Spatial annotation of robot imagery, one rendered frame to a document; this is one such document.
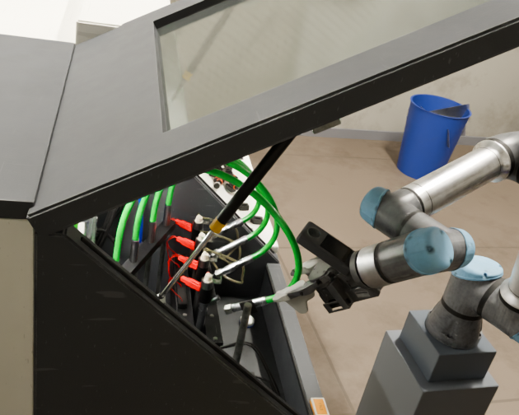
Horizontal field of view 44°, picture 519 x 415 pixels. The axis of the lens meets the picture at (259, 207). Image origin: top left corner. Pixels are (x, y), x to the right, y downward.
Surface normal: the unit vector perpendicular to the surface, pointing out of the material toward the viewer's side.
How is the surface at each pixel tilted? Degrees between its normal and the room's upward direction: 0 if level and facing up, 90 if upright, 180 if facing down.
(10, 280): 90
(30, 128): 0
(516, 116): 90
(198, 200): 90
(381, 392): 90
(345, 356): 0
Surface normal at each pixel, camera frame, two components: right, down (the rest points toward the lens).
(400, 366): -0.95, -0.02
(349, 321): 0.18, -0.85
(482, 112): 0.26, 0.52
